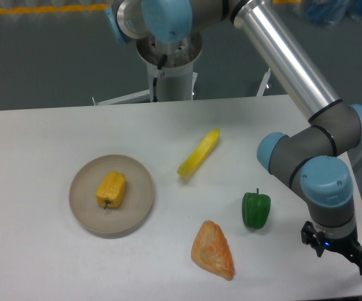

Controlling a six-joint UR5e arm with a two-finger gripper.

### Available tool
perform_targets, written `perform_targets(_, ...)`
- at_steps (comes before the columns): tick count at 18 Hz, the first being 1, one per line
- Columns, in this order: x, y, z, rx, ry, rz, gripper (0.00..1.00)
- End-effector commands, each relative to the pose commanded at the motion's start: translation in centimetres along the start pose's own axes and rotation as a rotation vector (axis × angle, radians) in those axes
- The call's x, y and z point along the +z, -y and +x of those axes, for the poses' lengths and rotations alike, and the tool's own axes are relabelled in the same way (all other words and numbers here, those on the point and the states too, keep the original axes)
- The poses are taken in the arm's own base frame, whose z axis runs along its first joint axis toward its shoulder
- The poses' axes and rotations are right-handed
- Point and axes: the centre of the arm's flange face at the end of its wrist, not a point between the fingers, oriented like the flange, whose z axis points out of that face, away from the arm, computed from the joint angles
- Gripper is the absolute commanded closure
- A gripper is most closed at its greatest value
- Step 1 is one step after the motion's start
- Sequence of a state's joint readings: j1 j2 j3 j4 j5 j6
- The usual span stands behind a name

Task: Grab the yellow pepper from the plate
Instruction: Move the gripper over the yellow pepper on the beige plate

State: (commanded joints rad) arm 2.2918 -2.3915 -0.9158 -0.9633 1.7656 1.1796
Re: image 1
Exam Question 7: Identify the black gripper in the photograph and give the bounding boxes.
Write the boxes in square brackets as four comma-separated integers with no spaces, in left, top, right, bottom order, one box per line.
[301,221,362,276]

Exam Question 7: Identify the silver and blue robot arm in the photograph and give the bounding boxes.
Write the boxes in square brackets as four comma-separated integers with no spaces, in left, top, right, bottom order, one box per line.
[105,1,362,276]

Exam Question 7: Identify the green bell pepper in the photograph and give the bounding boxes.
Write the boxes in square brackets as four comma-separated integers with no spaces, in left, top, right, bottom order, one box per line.
[242,188,271,230]

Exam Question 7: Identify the beige round plate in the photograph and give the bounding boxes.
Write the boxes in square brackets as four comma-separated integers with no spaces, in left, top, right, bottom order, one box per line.
[69,155,154,238]

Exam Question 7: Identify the yellow bell pepper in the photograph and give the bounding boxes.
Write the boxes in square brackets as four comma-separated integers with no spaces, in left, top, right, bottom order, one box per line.
[95,171,127,209]

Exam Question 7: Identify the orange pastry turnover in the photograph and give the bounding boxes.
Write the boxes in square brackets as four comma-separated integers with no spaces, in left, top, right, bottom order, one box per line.
[191,220,235,280]

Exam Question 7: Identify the yellow corn cob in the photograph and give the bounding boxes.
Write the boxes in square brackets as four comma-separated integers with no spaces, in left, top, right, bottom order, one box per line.
[177,129,220,178]

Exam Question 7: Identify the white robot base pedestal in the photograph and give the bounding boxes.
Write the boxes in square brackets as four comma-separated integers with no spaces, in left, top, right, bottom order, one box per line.
[91,33,277,106]

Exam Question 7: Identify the black cable on pedestal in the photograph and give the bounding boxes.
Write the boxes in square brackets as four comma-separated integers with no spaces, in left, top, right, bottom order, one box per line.
[152,54,168,103]

